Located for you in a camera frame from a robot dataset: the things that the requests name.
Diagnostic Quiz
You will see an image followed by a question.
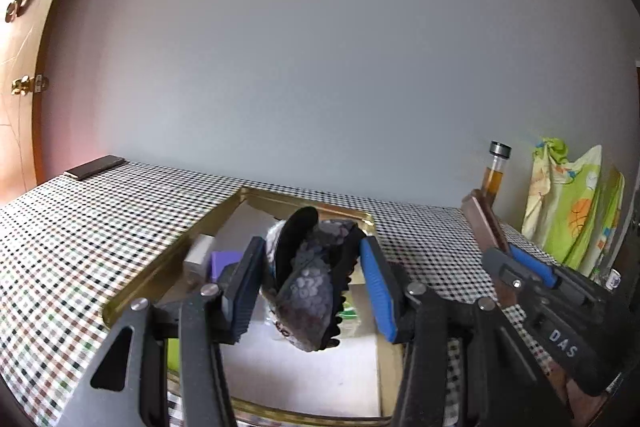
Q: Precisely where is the green toy brick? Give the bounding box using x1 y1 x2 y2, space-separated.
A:
167 338 180 374

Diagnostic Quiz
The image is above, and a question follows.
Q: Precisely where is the brown wooden comb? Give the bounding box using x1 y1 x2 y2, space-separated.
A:
461 188 516 308

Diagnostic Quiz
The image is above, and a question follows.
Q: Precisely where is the purple block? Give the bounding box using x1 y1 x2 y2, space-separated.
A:
209 251 243 283

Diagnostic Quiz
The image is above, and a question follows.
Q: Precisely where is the black grey hair claw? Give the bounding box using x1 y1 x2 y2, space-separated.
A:
262 206 366 352

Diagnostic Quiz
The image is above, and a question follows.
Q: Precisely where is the right hand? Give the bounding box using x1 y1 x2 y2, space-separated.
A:
548 361 611 427

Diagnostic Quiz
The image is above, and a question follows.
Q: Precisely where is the white mug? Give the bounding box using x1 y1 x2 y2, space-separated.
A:
604 269 622 291

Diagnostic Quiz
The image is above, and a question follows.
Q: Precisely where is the green patterned cloth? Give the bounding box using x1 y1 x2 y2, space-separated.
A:
521 138 625 279

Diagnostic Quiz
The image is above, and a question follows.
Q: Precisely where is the glass tea bottle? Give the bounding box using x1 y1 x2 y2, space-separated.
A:
480 141 512 206

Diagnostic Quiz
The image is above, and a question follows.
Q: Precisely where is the small white box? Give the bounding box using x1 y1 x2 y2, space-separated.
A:
182 234 216 281

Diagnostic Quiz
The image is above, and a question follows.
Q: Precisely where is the gold metal tray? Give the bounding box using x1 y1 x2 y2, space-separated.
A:
102 185 407 427

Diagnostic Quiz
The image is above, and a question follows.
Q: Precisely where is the green dental floss box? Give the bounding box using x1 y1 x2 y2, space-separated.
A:
338 291 359 321

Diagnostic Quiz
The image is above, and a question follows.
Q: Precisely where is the checkered tablecloth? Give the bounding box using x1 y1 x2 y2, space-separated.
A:
0 159 566 427

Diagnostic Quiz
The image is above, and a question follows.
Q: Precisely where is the black flat bar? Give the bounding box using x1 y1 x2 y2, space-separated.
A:
64 155 126 181

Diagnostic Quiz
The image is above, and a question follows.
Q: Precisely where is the wooden door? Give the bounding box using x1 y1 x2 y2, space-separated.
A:
1 0 58 202

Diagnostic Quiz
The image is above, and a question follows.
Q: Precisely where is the brass door handle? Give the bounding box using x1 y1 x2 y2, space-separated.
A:
11 74 50 96

